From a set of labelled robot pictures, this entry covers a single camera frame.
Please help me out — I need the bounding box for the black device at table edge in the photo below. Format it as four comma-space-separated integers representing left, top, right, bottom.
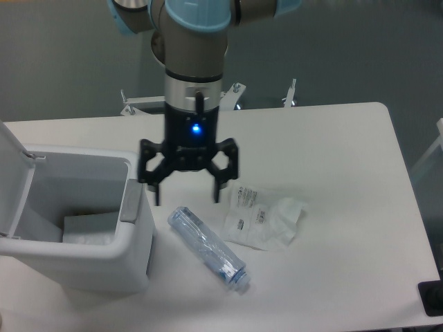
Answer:
418, 280, 442, 317

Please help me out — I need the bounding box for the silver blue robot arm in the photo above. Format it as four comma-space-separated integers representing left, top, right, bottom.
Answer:
108, 0, 300, 202

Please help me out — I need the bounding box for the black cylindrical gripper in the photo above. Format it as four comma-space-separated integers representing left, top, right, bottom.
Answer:
137, 104, 239, 206

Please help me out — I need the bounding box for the white push-button trash can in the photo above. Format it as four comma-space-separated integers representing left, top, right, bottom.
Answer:
1, 126, 156, 293

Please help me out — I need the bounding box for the white frame at right edge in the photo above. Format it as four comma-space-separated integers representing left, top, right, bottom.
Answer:
410, 118, 442, 184

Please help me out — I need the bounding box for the crumpled clear plastic bag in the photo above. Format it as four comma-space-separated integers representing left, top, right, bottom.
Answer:
221, 181, 306, 251

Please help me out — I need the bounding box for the clear crushed plastic bottle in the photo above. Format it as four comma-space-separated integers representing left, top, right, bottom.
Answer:
168, 206, 251, 293

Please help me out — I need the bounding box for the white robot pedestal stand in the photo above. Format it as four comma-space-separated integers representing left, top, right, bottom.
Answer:
120, 78, 298, 116

